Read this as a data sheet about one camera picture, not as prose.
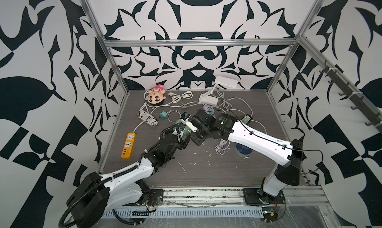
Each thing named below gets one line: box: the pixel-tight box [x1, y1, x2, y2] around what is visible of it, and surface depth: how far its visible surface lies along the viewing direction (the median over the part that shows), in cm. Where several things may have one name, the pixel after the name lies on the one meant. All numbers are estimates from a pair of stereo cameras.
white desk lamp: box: [198, 75, 239, 107], surface depth 107 cm
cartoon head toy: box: [146, 84, 167, 106], surface depth 108 cm
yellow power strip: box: [120, 132, 137, 160], surface depth 91 cm
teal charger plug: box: [158, 111, 168, 120], surface depth 104 cm
